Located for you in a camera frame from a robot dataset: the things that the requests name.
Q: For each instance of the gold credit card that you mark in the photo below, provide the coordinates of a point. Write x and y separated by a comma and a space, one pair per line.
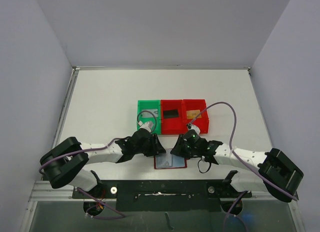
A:
191, 114

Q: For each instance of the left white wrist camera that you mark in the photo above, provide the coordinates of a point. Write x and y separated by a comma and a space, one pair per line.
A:
148, 125

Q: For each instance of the green plastic bin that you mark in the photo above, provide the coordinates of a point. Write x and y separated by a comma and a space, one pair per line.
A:
150, 104

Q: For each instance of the red bin with black card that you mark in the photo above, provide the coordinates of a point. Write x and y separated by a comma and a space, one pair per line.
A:
172, 126

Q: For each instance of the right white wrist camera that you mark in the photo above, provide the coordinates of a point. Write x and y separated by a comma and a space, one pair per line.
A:
194, 127

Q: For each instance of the black credit card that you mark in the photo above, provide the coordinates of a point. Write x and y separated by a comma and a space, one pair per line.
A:
167, 114

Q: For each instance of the aluminium front rail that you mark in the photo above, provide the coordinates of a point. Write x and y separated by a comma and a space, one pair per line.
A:
43, 192

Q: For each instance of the red bin with gold card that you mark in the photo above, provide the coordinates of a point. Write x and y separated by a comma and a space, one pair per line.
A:
193, 107

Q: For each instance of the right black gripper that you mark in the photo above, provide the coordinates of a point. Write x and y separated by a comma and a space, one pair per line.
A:
180, 146

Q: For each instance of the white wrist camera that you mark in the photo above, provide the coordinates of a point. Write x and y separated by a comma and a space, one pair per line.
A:
194, 127
148, 125

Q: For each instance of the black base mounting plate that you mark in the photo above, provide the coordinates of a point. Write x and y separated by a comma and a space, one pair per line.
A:
168, 195

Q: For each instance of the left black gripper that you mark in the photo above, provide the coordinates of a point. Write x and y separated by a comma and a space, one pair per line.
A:
156, 148

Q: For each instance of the red leather card holder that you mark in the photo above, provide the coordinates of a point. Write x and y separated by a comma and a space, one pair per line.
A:
169, 161

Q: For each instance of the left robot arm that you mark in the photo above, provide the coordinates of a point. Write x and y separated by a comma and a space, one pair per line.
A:
64, 164

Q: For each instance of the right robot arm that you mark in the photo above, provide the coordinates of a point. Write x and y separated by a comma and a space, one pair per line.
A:
274, 171

